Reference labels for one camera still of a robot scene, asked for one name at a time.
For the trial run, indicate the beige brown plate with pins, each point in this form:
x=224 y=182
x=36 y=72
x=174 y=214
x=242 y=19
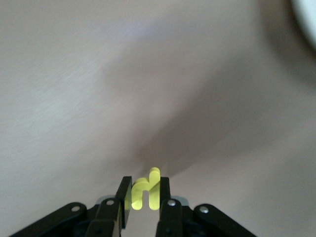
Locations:
x=309 y=14

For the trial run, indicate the yellow letter h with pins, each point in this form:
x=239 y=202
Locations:
x=153 y=190

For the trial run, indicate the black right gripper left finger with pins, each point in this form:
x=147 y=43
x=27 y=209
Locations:
x=106 y=217

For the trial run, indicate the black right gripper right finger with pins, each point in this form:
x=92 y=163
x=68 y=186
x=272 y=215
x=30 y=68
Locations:
x=172 y=219

